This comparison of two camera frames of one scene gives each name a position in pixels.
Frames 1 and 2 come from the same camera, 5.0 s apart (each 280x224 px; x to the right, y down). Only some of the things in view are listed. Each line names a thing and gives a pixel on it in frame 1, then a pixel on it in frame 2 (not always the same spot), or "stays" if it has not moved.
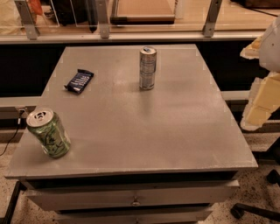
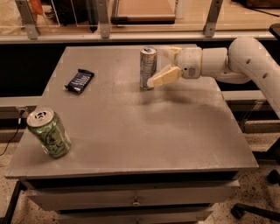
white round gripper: x=271 y=48 → x=190 y=62
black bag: x=76 y=11 stays
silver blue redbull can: x=148 y=56 stays
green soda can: x=46 y=129 stays
